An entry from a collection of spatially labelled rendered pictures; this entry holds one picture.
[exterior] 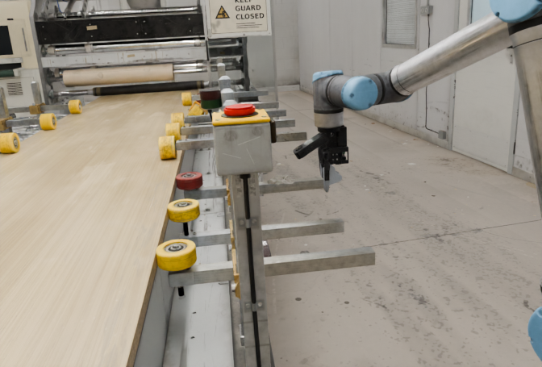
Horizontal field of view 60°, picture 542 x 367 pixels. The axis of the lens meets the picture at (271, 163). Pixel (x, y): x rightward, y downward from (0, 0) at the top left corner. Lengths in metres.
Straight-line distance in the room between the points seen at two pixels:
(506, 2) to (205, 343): 0.94
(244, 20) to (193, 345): 2.79
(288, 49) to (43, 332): 9.67
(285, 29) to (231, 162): 9.70
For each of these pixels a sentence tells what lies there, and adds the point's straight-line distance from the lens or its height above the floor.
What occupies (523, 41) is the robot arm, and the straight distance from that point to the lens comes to 0.92.
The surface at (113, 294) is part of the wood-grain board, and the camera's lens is 0.88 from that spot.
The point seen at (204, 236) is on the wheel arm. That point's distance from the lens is 1.24.
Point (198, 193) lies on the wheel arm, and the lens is 1.46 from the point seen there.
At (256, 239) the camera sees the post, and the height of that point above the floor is 1.05.
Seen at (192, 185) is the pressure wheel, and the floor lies 0.89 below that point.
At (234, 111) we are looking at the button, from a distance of 0.58.
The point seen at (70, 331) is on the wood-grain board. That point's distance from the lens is 0.81.
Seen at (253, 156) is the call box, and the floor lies 1.17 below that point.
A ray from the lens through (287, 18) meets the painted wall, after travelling 10.27.
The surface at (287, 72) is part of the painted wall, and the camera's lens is 10.30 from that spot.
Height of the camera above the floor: 1.32
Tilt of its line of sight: 16 degrees down
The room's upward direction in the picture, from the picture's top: 3 degrees counter-clockwise
